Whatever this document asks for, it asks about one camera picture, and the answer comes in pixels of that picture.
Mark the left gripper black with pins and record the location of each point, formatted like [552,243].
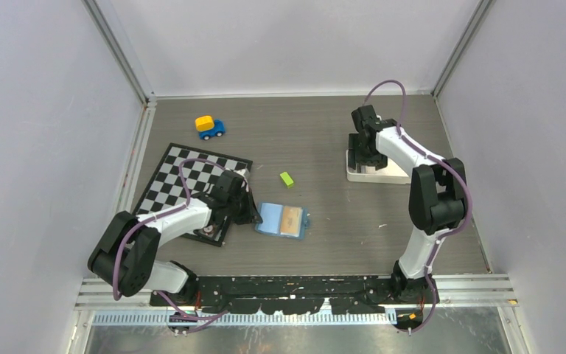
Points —
[251,215]

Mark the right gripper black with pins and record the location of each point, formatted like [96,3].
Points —
[379,161]

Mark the blue card holder wallet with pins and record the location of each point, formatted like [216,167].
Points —
[271,215]

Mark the white plastic box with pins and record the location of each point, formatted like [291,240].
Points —
[392,174]

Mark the gold credit card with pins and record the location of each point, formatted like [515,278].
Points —
[291,221]

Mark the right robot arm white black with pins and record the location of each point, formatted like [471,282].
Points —
[439,202]

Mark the small compass in black case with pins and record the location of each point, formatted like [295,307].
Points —
[209,232]

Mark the green block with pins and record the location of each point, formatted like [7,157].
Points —
[287,179]

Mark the black white chessboard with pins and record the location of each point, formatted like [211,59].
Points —
[171,201]

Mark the blue yellow toy car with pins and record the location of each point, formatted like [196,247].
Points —
[208,127]

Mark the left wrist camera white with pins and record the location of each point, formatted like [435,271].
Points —
[245,174]

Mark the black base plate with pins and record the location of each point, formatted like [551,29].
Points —
[295,295]

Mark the aluminium frame rail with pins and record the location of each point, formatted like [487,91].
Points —
[453,291]

